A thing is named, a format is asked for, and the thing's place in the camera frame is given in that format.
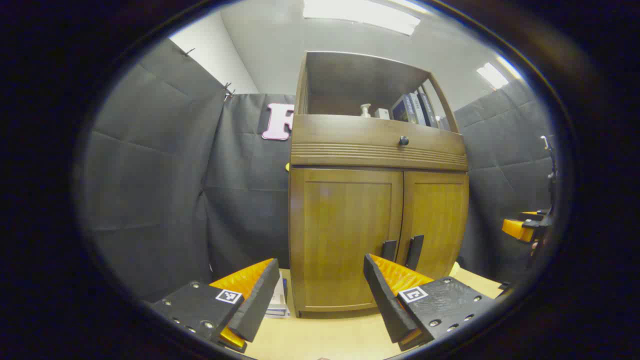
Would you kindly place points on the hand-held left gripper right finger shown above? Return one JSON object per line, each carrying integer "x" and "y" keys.
{"x": 387, "y": 305}

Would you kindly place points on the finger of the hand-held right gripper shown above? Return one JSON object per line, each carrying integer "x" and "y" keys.
{"x": 517, "y": 230}

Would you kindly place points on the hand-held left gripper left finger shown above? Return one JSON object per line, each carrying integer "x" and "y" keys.
{"x": 257, "y": 305}

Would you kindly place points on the wooden shoe cabinet door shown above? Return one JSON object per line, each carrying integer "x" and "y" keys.
{"x": 440, "y": 220}
{"x": 340, "y": 225}

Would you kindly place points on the wooden double-door shoe cabinet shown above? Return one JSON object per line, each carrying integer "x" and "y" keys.
{"x": 350, "y": 80}

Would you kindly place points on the beige cover book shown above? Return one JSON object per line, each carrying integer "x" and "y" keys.
{"x": 278, "y": 297}

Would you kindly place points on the white cover book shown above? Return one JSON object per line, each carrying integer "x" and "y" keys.
{"x": 277, "y": 315}

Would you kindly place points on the black round drawer knob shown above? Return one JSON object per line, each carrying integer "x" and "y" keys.
{"x": 403, "y": 140}

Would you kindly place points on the dark upright book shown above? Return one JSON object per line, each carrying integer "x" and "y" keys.
{"x": 402, "y": 111}
{"x": 429, "y": 110}

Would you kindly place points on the ceiling light panel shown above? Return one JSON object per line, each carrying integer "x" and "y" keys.
{"x": 492, "y": 76}

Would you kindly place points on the grey upright book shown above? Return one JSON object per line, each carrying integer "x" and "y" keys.
{"x": 419, "y": 110}

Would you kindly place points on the black backdrop cloth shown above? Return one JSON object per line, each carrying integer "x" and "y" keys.
{"x": 150, "y": 175}

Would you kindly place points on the small white box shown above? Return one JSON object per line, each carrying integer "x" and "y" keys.
{"x": 382, "y": 114}

